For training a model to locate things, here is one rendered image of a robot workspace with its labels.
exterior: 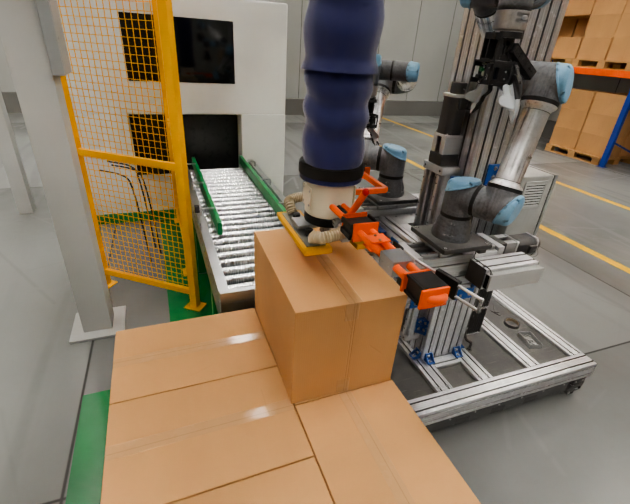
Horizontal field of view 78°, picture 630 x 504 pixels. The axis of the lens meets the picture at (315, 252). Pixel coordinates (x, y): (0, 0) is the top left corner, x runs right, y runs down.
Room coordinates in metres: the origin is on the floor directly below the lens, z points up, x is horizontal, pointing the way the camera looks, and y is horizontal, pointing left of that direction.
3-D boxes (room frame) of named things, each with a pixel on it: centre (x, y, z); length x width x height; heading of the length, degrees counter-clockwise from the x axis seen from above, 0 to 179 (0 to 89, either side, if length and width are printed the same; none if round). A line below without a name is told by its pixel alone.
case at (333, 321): (1.30, -0.03, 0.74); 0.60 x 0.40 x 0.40; 22
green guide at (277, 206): (3.15, 0.47, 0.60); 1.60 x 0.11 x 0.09; 23
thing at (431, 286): (0.76, -0.26, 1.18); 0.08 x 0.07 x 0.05; 22
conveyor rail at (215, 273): (2.59, 0.87, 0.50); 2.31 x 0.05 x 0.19; 23
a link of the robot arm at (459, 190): (1.39, -0.53, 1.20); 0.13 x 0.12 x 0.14; 48
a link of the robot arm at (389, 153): (1.85, -0.34, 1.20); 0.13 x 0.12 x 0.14; 77
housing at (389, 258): (0.89, -0.21, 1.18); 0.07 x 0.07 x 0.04; 22
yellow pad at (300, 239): (1.28, 0.05, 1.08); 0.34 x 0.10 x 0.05; 22
